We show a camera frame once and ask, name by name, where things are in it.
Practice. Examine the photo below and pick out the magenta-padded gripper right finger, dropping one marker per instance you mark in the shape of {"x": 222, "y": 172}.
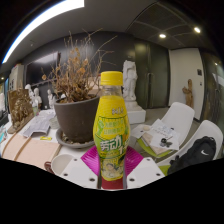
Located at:
{"x": 145, "y": 171}

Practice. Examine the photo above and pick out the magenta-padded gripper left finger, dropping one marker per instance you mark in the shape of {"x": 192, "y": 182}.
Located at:
{"x": 80, "y": 171}

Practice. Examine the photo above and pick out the yellow drink bottle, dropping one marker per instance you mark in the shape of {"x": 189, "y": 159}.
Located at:
{"x": 111, "y": 133}

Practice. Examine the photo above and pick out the grey plant saucer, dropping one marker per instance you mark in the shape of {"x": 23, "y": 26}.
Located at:
{"x": 71, "y": 145}

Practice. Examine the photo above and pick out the black key bunch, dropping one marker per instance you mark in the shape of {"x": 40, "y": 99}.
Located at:
{"x": 165, "y": 142}

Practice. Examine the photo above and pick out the stack of papers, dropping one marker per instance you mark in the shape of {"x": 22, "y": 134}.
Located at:
{"x": 158, "y": 131}

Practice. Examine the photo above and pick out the small yellow flat item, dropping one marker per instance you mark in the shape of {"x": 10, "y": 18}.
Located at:
{"x": 46, "y": 138}

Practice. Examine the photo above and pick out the black backpack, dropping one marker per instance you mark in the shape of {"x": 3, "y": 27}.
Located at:
{"x": 195, "y": 155}

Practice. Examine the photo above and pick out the dark grey plant pot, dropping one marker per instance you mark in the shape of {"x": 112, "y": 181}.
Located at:
{"x": 76, "y": 118}

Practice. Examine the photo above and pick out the small white cup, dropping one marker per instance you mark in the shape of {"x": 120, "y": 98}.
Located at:
{"x": 54, "y": 123}

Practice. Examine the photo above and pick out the folded newspaper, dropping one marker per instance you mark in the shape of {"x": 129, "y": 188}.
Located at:
{"x": 38, "y": 125}

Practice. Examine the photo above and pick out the white plastic chair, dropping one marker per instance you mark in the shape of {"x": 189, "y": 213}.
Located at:
{"x": 180, "y": 115}
{"x": 208, "y": 130}

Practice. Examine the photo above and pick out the cardboard box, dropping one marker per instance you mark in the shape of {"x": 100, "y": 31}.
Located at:
{"x": 95, "y": 87}

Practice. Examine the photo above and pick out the group of white plaster busts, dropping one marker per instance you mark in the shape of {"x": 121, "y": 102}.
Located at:
{"x": 36, "y": 96}

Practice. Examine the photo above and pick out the brown carved wooden sculpture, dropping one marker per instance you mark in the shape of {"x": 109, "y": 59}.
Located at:
{"x": 20, "y": 108}

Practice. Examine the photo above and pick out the wooden figure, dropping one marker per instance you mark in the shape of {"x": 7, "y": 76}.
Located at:
{"x": 188, "y": 93}

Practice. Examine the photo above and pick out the white plaster statue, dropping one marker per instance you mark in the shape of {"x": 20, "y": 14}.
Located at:
{"x": 130, "y": 83}

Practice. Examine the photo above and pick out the dark green double door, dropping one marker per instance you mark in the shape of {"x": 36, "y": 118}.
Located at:
{"x": 153, "y": 76}

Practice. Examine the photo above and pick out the dried brown plant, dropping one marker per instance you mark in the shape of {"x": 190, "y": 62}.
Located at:
{"x": 75, "y": 73}

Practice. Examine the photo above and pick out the white cabinet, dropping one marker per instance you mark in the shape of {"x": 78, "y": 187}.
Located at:
{"x": 16, "y": 76}

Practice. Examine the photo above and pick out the round ceiling spotlight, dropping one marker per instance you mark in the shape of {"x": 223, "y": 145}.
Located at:
{"x": 162, "y": 35}
{"x": 197, "y": 30}

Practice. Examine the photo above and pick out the long ceiling light strip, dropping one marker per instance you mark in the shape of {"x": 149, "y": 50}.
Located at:
{"x": 36, "y": 23}

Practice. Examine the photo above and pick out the black wall screen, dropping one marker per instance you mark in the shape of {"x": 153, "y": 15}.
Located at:
{"x": 38, "y": 70}

